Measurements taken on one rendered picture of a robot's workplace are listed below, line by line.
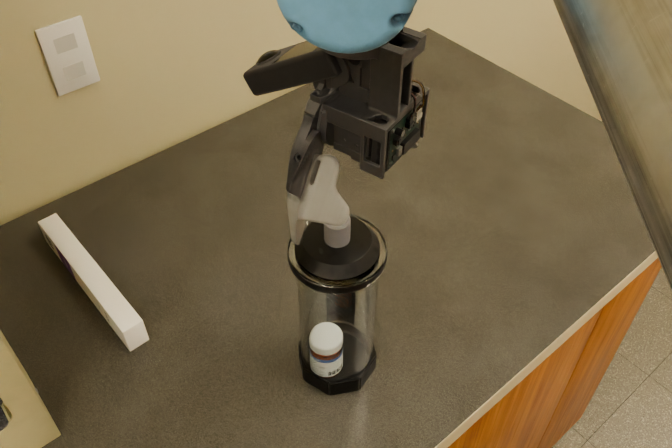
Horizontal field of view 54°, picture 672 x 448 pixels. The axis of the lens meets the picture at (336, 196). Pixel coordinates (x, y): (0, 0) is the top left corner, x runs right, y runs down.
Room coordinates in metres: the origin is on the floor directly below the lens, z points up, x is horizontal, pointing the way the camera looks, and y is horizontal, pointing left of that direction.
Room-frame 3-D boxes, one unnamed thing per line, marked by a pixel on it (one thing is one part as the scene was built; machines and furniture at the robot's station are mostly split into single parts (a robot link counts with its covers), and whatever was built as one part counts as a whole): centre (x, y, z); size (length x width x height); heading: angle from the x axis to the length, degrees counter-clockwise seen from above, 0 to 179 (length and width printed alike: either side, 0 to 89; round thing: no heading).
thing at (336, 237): (0.47, 0.00, 1.18); 0.09 x 0.09 x 0.07
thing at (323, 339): (0.47, 0.00, 1.06); 0.11 x 0.11 x 0.21
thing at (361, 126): (0.45, -0.02, 1.38); 0.09 x 0.08 x 0.12; 55
